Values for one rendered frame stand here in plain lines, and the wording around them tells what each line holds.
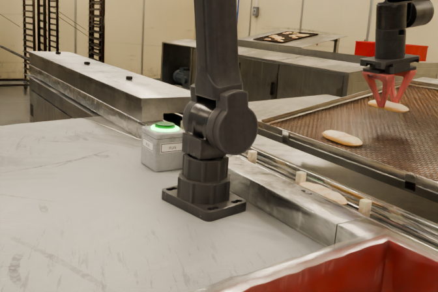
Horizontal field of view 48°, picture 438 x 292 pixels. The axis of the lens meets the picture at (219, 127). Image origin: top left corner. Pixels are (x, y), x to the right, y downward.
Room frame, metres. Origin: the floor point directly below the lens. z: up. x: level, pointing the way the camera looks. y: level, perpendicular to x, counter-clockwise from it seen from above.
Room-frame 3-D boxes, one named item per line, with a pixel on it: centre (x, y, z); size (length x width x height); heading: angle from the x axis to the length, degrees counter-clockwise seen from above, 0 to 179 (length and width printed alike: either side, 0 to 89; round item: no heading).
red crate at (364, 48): (4.39, -1.45, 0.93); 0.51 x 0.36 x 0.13; 37
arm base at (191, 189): (0.75, 0.02, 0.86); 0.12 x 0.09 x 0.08; 44
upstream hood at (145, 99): (1.71, 0.45, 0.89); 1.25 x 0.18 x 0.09; 33
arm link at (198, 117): (0.77, 0.00, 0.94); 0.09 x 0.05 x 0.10; 125
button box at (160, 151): (0.94, 0.10, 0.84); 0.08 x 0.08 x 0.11; 33
